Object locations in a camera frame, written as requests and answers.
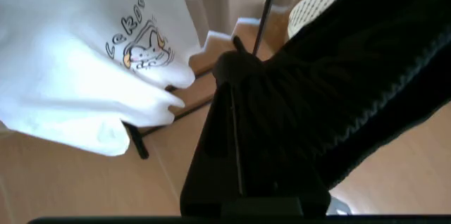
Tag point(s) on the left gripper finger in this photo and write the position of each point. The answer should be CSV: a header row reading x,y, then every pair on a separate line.
x,y
215,160

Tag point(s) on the white garment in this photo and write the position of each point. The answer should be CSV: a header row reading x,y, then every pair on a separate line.
x,y
70,58

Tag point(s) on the black garment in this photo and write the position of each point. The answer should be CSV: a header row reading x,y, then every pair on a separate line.
x,y
352,41

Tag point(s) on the black clothes rack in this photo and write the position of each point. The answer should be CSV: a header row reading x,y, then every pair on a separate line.
x,y
266,5

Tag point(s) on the white laundry basket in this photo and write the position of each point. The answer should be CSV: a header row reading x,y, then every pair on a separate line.
x,y
310,7

